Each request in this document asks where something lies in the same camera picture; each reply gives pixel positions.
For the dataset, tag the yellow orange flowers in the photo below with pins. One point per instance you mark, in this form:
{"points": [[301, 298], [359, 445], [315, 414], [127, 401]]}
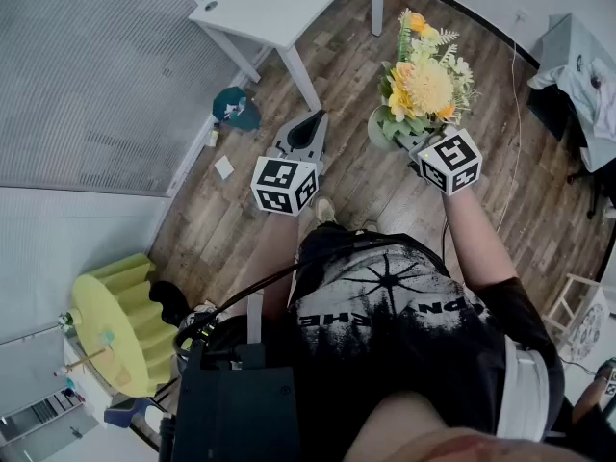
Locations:
{"points": [[428, 87]]}

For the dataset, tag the person's beige shoe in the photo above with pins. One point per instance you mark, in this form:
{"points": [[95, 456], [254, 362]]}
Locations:
{"points": [[325, 210]]}

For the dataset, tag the person's left forearm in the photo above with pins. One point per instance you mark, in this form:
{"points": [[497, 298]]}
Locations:
{"points": [[274, 263]]}

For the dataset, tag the white paper sheet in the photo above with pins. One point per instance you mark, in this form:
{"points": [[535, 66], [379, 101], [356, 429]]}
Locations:
{"points": [[224, 167]]}

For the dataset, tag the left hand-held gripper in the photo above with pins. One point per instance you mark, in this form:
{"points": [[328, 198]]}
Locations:
{"points": [[284, 186]]}

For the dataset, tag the black chest pack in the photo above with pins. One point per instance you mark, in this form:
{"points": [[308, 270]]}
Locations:
{"points": [[236, 402]]}

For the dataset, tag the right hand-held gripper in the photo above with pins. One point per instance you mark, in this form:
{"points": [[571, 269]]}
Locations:
{"points": [[450, 161]]}

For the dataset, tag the black box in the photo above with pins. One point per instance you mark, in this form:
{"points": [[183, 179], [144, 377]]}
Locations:
{"points": [[551, 113]]}

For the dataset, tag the striped frosted glass partition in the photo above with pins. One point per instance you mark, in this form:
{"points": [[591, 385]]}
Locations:
{"points": [[96, 80]]}

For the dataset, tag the teal trash bin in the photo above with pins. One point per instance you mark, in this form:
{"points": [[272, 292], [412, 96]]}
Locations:
{"points": [[238, 109]]}

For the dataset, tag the white round table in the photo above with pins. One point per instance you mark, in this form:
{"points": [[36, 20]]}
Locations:
{"points": [[274, 3]]}

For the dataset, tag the white shelf unit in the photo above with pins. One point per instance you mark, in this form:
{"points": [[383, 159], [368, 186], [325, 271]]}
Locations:
{"points": [[43, 402]]}

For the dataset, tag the yellow-green pleated stool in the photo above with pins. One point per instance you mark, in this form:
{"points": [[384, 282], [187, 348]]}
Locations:
{"points": [[120, 320]]}

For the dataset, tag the person's right forearm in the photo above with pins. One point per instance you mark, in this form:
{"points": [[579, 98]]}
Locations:
{"points": [[474, 238]]}

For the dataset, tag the pale cloth covered table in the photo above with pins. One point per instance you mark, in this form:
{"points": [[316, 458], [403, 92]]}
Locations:
{"points": [[584, 80]]}

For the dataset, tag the light wooden stool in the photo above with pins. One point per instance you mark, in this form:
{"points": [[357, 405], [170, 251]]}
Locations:
{"points": [[575, 315]]}

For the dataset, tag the black office chair base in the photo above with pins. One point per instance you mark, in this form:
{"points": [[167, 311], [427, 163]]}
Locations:
{"points": [[594, 190]]}

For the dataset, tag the person's black printed t-shirt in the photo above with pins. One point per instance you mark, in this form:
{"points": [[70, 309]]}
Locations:
{"points": [[399, 335]]}

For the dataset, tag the person's face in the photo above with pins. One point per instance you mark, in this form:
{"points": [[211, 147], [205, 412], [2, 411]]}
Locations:
{"points": [[433, 431]]}

